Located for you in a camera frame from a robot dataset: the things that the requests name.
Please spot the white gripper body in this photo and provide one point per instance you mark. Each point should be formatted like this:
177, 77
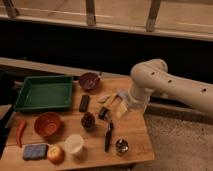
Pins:
139, 97

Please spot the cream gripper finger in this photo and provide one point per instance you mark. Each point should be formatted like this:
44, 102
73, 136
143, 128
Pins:
110, 100
121, 110

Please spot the shiny metal cup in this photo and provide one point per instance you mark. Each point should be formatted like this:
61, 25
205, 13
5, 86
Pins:
121, 147

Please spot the white plastic cup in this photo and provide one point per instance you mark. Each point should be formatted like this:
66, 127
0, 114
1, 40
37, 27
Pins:
74, 144

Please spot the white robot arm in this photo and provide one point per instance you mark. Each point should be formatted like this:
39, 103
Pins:
150, 76

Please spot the green plastic tray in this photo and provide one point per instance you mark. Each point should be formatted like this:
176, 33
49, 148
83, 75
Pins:
45, 93

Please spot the grey crumpled cloth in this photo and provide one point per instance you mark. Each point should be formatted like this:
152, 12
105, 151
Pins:
123, 95

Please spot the small black clip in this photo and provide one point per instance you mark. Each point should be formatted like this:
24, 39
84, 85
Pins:
104, 114

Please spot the wooden table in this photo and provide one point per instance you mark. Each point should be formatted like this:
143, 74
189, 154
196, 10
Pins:
131, 127

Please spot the purple bowl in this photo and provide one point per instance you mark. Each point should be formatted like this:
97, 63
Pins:
89, 81

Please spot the black rectangular block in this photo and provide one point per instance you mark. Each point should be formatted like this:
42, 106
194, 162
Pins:
84, 103

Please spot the orange bowl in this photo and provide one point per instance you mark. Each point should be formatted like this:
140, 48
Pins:
47, 124

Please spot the red apple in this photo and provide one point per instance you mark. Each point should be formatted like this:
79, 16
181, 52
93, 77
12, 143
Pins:
55, 154

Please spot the red chili pepper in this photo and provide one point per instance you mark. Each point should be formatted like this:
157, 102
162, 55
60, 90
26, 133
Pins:
19, 132

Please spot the blue sponge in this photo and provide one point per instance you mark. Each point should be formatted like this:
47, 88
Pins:
35, 152

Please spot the black handled knife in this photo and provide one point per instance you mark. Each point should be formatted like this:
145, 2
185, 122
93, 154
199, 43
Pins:
108, 136

